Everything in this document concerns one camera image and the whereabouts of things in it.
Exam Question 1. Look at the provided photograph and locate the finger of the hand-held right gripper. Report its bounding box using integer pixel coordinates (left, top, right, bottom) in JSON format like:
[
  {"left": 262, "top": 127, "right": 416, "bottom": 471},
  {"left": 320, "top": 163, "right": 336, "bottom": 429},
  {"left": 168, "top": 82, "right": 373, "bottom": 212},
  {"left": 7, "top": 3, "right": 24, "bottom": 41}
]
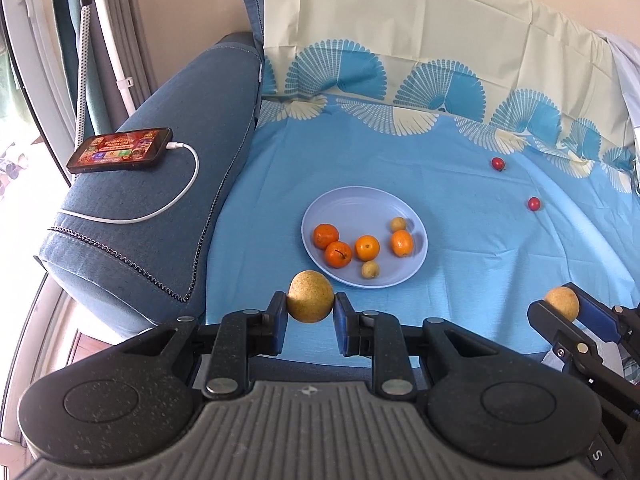
[
  {"left": 527, "top": 299, "right": 606, "bottom": 377},
  {"left": 566, "top": 284, "right": 640, "bottom": 342}
]

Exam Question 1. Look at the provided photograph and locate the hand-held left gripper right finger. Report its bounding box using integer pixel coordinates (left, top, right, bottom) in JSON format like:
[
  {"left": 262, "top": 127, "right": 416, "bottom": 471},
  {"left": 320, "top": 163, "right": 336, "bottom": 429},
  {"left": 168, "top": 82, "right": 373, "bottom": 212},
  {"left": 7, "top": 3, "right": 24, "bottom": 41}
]
[{"left": 334, "top": 292, "right": 496, "bottom": 399}]

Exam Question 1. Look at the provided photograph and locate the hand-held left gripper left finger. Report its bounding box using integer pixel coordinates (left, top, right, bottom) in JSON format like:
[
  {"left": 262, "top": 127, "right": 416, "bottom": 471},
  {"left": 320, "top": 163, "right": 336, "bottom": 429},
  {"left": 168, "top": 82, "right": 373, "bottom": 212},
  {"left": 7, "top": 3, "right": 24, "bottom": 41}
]
[{"left": 125, "top": 291, "right": 290, "bottom": 401}]

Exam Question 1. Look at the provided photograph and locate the orange with stem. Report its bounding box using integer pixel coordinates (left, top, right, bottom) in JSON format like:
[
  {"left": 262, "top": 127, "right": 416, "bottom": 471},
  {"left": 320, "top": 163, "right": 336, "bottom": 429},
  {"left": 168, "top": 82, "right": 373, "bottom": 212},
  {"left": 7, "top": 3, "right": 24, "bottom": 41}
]
[{"left": 324, "top": 241, "right": 354, "bottom": 268}]

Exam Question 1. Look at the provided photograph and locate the round orange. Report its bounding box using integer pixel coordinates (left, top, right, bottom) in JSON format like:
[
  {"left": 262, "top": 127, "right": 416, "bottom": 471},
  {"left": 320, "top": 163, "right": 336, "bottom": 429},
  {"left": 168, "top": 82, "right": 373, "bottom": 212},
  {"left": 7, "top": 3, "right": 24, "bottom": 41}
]
[
  {"left": 354, "top": 235, "right": 381, "bottom": 261},
  {"left": 312, "top": 223, "right": 340, "bottom": 249}
]

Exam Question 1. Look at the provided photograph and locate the light blue plate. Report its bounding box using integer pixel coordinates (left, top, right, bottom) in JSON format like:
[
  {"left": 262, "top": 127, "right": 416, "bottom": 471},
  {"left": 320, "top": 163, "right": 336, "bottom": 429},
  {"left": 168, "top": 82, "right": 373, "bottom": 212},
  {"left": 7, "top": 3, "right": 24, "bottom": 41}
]
[{"left": 301, "top": 186, "right": 429, "bottom": 289}]

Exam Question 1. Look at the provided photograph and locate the oval orange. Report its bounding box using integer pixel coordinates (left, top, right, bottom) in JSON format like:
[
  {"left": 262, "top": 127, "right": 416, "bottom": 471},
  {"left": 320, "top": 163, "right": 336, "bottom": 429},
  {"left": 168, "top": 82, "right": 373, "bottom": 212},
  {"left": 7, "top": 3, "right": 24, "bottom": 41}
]
[{"left": 390, "top": 230, "right": 414, "bottom": 258}]

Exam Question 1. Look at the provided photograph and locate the blue fan-print sheet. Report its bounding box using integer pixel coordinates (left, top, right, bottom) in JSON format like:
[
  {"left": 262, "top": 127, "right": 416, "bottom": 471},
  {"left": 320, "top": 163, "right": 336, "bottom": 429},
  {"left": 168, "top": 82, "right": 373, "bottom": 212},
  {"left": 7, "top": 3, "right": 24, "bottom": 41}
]
[{"left": 202, "top": 0, "right": 640, "bottom": 367}]

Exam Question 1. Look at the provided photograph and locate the blue sofa armrest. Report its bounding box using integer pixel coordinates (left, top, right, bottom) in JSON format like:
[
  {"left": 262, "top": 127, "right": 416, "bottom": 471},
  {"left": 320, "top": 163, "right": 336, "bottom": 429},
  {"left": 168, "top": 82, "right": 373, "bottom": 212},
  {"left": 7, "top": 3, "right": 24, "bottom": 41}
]
[{"left": 34, "top": 0, "right": 267, "bottom": 340}]

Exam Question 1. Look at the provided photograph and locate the black smartphone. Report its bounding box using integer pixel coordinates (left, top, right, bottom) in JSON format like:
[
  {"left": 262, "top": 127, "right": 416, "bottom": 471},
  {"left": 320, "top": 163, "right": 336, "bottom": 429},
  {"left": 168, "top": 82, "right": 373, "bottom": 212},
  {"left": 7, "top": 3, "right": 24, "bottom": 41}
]
[{"left": 66, "top": 127, "right": 174, "bottom": 175}]

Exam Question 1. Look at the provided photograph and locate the pale white cloth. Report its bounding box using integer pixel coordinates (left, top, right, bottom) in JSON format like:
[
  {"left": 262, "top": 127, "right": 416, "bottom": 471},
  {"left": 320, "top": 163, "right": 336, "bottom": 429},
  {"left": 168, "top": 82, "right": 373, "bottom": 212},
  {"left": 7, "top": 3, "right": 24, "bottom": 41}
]
[{"left": 595, "top": 27, "right": 640, "bottom": 128}]

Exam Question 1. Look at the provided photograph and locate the grey curtain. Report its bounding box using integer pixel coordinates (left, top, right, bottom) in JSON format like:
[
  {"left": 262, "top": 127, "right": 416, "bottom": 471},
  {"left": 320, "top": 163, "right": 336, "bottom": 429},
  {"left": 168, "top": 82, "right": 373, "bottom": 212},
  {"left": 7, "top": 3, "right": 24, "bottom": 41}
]
[{"left": 50, "top": 0, "right": 162, "bottom": 133}]

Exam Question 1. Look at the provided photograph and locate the white charging cable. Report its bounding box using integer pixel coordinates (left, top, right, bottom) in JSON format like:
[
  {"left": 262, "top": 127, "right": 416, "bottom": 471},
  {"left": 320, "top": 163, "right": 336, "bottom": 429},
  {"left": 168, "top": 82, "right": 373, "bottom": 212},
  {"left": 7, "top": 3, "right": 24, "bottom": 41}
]
[{"left": 47, "top": 142, "right": 200, "bottom": 224}]

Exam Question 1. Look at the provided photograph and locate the white door frame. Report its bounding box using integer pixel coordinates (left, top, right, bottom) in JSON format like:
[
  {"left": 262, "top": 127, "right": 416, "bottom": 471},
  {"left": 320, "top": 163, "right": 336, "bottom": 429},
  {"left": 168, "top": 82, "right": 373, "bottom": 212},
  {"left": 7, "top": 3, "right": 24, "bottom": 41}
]
[{"left": 0, "top": 0, "right": 87, "bottom": 171}]

